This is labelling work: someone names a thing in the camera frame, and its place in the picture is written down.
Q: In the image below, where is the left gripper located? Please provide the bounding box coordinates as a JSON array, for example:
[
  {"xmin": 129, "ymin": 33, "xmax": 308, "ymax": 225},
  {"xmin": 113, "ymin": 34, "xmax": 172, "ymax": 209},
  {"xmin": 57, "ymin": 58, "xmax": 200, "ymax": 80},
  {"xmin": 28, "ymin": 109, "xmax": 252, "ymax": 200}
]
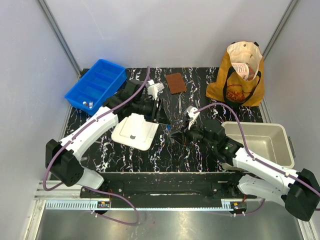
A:
[{"xmin": 132, "ymin": 97, "xmax": 172, "ymax": 126}]

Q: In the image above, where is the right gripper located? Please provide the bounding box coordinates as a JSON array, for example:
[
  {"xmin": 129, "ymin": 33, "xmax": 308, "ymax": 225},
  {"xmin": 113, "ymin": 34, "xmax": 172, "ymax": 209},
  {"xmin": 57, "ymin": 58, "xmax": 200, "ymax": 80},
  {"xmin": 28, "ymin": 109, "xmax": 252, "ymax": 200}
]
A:
[{"xmin": 168, "ymin": 118, "xmax": 216, "ymax": 149}]

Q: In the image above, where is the blue capped test tube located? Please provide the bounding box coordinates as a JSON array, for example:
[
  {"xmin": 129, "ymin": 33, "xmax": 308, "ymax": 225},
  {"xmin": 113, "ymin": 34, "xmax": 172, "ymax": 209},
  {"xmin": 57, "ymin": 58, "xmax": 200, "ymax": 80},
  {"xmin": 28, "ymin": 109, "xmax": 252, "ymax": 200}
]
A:
[{"xmin": 166, "ymin": 125, "xmax": 175, "ymax": 145}]

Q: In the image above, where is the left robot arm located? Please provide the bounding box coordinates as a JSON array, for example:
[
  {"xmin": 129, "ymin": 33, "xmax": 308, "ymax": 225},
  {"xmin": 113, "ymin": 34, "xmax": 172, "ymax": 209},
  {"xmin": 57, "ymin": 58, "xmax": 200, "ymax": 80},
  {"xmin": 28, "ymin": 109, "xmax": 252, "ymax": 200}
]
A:
[{"xmin": 45, "ymin": 79, "xmax": 171, "ymax": 198}]

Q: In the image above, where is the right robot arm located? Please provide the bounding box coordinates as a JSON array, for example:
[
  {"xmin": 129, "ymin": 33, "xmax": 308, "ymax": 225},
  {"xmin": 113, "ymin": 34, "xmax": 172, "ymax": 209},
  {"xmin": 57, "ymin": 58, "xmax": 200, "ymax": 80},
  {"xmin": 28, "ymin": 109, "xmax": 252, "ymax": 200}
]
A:
[{"xmin": 170, "ymin": 120, "xmax": 320, "ymax": 222}]

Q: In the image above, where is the white rectangular lid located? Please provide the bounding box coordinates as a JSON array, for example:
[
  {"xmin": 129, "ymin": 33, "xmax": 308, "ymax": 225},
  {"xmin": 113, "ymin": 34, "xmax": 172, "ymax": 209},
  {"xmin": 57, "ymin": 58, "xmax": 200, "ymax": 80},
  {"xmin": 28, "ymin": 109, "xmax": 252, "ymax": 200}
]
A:
[{"xmin": 111, "ymin": 113, "xmax": 159, "ymax": 151}]

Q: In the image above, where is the brown scouring pad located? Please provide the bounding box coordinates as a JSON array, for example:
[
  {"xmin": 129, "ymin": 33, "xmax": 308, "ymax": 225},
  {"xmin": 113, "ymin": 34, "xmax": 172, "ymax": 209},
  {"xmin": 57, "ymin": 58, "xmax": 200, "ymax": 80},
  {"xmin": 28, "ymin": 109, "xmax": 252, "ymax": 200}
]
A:
[{"xmin": 166, "ymin": 73, "xmax": 187, "ymax": 95}]

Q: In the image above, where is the blue divided plastic bin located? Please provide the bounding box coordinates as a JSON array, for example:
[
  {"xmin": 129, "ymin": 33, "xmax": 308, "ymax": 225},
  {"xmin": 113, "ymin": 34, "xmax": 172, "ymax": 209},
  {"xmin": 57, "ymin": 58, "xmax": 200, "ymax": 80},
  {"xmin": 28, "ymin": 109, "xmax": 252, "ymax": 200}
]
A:
[{"xmin": 64, "ymin": 59, "xmax": 127, "ymax": 116}]

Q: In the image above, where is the yellow tote bag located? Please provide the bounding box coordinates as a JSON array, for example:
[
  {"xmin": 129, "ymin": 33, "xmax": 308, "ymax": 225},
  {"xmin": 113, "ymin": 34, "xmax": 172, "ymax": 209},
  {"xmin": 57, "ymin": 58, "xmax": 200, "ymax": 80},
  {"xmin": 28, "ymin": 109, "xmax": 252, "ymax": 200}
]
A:
[{"xmin": 205, "ymin": 41, "xmax": 265, "ymax": 107}]

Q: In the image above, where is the beige plastic tub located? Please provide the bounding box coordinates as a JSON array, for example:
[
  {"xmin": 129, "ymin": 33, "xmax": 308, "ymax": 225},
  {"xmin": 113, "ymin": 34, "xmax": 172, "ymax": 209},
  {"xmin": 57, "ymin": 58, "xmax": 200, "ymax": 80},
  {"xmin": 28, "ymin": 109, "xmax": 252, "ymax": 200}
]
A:
[{"xmin": 221, "ymin": 121, "xmax": 295, "ymax": 171}]

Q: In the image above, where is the package in tote bag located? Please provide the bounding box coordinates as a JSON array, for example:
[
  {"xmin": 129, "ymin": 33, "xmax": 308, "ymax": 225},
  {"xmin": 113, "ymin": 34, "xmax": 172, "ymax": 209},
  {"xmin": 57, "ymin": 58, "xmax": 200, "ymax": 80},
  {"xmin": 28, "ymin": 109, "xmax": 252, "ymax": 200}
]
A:
[{"xmin": 231, "ymin": 62, "xmax": 255, "ymax": 81}]

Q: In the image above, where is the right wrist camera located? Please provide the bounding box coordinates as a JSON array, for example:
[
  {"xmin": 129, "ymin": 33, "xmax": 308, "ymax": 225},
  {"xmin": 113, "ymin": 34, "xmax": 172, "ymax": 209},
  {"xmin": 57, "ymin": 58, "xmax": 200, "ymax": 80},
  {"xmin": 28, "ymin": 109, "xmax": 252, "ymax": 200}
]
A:
[{"xmin": 184, "ymin": 105, "xmax": 200, "ymax": 130}]

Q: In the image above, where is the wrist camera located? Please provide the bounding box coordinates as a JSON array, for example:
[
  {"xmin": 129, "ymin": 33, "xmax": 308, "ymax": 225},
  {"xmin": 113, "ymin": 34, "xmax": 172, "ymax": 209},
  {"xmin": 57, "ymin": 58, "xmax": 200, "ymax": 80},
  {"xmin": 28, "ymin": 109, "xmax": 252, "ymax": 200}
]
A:
[
  {"xmin": 184, "ymin": 105, "xmax": 200, "ymax": 130},
  {"xmin": 146, "ymin": 80, "xmax": 164, "ymax": 100}
]

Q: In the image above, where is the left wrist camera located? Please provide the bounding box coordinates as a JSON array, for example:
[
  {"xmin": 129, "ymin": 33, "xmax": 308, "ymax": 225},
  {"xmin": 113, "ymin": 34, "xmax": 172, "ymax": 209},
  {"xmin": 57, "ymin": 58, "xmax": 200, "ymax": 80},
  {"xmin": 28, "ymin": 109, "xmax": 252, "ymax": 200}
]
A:
[{"xmin": 146, "ymin": 80, "xmax": 164, "ymax": 100}]

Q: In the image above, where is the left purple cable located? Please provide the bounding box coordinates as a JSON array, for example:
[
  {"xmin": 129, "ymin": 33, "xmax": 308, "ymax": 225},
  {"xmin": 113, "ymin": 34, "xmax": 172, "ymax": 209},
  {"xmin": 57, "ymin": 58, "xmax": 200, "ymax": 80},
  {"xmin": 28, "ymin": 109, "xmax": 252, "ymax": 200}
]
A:
[{"xmin": 43, "ymin": 65, "xmax": 151, "ymax": 226}]

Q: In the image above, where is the purple cable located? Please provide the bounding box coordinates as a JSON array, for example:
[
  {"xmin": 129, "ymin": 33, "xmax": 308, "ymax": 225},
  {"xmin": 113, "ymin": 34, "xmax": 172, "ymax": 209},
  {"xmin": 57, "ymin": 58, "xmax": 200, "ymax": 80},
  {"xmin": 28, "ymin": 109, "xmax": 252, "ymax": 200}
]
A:
[
  {"xmin": 43, "ymin": 65, "xmax": 151, "ymax": 226},
  {"xmin": 192, "ymin": 102, "xmax": 320, "ymax": 216}
]

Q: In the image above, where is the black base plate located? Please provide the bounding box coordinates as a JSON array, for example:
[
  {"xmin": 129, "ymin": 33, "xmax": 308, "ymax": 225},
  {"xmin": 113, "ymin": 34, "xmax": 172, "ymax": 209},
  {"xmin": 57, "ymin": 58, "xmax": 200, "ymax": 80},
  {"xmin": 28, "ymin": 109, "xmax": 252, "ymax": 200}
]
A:
[{"xmin": 79, "ymin": 171, "xmax": 258, "ymax": 208}]

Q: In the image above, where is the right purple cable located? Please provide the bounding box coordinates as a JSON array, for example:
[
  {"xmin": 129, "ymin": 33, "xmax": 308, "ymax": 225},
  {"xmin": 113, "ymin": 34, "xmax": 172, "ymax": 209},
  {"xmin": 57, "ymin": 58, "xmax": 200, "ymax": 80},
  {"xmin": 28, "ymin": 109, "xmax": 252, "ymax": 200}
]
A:
[{"xmin": 192, "ymin": 102, "xmax": 320, "ymax": 216}]

